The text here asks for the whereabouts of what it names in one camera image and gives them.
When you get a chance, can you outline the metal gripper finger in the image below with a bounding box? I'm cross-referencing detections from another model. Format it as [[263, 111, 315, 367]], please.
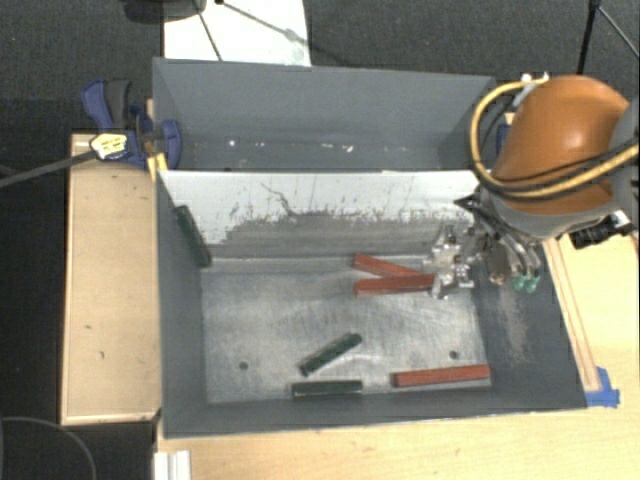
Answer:
[[422, 224, 475, 272], [431, 264, 476, 302]]

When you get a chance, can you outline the red-brown flat block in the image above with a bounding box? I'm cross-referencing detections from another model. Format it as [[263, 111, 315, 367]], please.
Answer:
[[353, 273, 438, 298], [350, 253, 424, 278], [390, 364, 492, 389]]

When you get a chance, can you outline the grey metal bin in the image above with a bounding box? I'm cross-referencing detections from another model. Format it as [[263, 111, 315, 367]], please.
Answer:
[[151, 56, 589, 440]]

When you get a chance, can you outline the dark green flat block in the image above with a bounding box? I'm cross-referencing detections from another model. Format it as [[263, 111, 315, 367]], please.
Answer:
[[297, 332, 364, 377], [173, 204, 213, 269], [290, 379, 365, 401]]

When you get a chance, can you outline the pale wood board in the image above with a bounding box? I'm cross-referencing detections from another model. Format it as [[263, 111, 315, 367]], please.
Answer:
[[60, 133, 164, 427]]

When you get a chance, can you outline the black cylinder on white bracket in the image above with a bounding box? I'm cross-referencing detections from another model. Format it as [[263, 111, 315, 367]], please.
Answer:
[[568, 210, 635, 250]]

